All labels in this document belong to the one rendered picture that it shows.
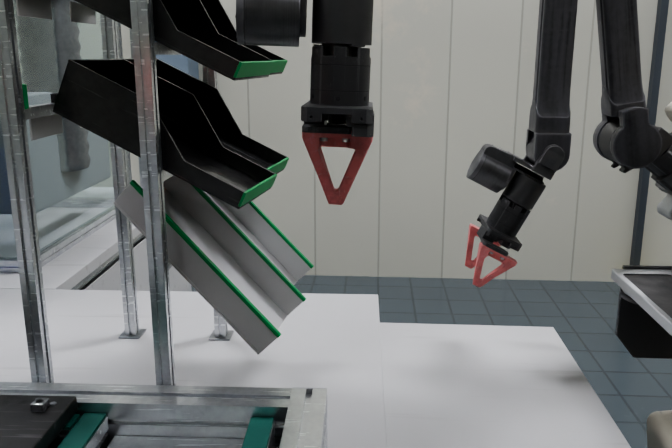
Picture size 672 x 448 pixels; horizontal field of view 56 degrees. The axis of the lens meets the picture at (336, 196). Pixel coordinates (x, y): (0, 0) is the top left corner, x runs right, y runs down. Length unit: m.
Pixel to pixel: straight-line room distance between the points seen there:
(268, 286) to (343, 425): 0.23
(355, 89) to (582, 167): 3.50
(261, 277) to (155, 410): 0.25
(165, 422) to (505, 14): 3.33
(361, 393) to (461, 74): 2.98
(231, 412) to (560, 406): 0.50
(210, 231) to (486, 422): 0.49
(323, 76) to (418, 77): 3.23
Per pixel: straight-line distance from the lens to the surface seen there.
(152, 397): 0.86
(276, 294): 0.97
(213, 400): 0.83
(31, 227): 0.90
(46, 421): 0.83
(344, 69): 0.59
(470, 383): 1.08
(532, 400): 1.06
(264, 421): 0.81
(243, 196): 0.80
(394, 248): 3.98
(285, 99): 3.85
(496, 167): 1.09
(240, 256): 0.97
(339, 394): 1.03
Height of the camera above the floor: 1.38
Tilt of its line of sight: 13 degrees down
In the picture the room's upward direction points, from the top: straight up
